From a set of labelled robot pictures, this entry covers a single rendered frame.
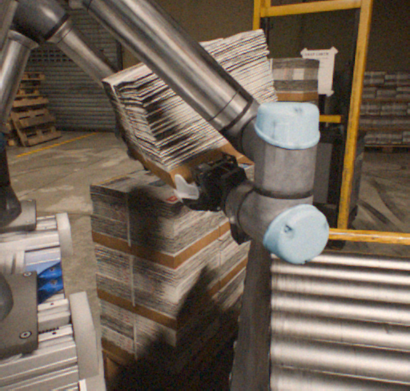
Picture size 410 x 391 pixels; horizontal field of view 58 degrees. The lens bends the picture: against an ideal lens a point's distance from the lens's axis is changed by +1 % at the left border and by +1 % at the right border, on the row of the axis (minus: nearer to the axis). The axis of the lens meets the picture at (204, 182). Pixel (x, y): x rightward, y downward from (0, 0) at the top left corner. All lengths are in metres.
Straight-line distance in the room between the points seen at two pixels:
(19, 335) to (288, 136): 0.48
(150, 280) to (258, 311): 0.68
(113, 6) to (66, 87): 8.79
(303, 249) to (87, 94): 8.73
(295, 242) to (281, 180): 0.07
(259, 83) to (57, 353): 0.62
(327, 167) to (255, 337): 2.29
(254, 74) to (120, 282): 0.90
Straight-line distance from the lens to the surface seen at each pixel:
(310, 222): 0.45
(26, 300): 0.73
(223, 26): 8.24
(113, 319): 1.54
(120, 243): 1.33
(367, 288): 0.80
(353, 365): 0.63
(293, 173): 0.45
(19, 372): 0.72
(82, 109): 9.15
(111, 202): 1.30
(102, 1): 0.54
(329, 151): 2.80
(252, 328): 0.64
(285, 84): 2.14
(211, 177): 0.61
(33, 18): 1.14
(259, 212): 0.47
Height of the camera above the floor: 1.18
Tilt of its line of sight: 16 degrees down
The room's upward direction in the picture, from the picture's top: straight up
